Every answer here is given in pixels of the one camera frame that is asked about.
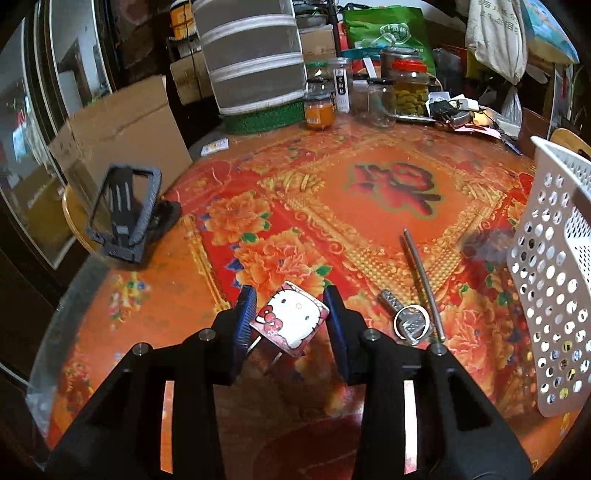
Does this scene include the black phone stand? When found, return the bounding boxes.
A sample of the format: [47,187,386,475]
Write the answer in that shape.
[85,164,182,264]

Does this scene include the red lid pickle jar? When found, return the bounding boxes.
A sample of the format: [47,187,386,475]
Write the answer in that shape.
[392,59,431,117]

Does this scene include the white bottle with black label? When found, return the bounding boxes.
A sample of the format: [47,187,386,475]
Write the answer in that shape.
[332,69,351,113]

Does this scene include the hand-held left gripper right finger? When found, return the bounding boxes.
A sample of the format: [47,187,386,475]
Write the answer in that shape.
[323,285,534,480]

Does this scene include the cartoon cat print charger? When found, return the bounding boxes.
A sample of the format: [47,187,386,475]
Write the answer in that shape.
[247,281,331,367]

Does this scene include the thin curved metal rod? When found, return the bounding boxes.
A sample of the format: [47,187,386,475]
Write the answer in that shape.
[403,229,447,343]

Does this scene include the orange canister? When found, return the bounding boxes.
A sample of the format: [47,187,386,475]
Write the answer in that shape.
[170,0,193,27]

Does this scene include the brown cardboard box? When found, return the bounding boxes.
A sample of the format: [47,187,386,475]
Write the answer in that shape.
[170,51,213,105]
[299,28,338,64]

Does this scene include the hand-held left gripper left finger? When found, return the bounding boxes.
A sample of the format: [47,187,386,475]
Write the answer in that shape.
[44,285,257,480]

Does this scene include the red floral tablecloth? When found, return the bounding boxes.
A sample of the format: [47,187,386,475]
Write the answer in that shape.
[46,115,591,480]

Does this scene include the green shopping bag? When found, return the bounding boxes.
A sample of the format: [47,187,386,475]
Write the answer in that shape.
[344,6,437,77]

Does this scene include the tiered mesh food cover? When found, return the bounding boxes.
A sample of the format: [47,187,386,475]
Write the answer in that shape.
[191,0,308,116]

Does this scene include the keys on metal ring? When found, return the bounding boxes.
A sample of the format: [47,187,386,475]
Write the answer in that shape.
[379,290,433,345]

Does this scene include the light blue printed tote bag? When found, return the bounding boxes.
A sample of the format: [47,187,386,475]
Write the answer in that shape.
[526,0,581,65]

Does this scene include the wooden chair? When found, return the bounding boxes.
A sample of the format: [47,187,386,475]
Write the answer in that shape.
[549,128,591,160]
[61,185,100,253]

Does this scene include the orange jam jar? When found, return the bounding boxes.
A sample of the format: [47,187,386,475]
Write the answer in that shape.
[304,90,336,130]

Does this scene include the dark glass door cabinet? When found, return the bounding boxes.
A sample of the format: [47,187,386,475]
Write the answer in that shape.
[0,0,116,282]

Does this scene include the open cardboard box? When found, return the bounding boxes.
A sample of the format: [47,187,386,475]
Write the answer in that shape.
[47,75,194,195]

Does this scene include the white perforated plastic basket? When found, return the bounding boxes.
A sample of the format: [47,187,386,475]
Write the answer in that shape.
[506,135,591,418]

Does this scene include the clear plastic bag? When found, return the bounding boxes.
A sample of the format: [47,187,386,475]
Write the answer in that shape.
[501,85,523,135]

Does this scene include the white canvas tote bag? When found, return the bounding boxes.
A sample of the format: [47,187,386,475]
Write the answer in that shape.
[465,0,527,85]

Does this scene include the empty clear glass jar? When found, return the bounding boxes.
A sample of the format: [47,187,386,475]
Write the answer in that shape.
[367,78,397,129]

